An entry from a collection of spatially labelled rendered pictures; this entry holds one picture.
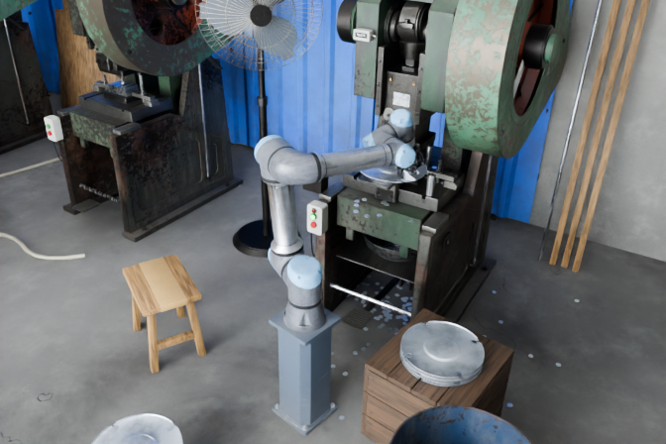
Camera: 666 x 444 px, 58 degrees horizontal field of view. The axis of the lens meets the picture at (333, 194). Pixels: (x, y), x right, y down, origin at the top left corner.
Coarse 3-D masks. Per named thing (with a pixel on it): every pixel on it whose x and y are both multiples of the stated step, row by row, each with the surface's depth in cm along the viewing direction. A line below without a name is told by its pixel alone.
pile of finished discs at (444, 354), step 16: (416, 336) 218; (432, 336) 218; (448, 336) 218; (464, 336) 218; (400, 352) 212; (416, 352) 211; (432, 352) 210; (448, 352) 210; (464, 352) 211; (480, 352) 211; (416, 368) 203; (432, 368) 204; (448, 368) 204; (464, 368) 204; (480, 368) 205; (432, 384) 202; (448, 384) 201; (464, 384) 202
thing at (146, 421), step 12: (120, 420) 200; (132, 420) 200; (144, 420) 200; (156, 420) 201; (168, 420) 200; (108, 432) 196; (120, 432) 196; (132, 432) 196; (144, 432) 196; (156, 432) 196; (168, 432) 196
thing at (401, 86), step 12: (396, 72) 238; (408, 72) 239; (396, 84) 240; (408, 84) 238; (396, 96) 242; (408, 96) 240; (396, 108) 245; (408, 108) 242; (384, 120) 250; (420, 132) 249
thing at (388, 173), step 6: (372, 168) 250; (378, 168) 250; (384, 168) 249; (390, 168) 249; (420, 168) 251; (426, 168) 251; (366, 174) 244; (372, 174) 245; (378, 174) 245; (384, 174) 245; (390, 174) 245; (396, 174) 246; (414, 174) 246; (420, 174) 246; (378, 180) 241; (384, 180) 239; (390, 180) 241; (396, 180) 241; (408, 180) 240
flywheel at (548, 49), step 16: (544, 0) 233; (528, 16) 223; (544, 16) 237; (528, 32) 210; (544, 32) 207; (528, 48) 209; (544, 48) 208; (528, 64) 214; (544, 64) 215; (528, 80) 243; (528, 96) 241
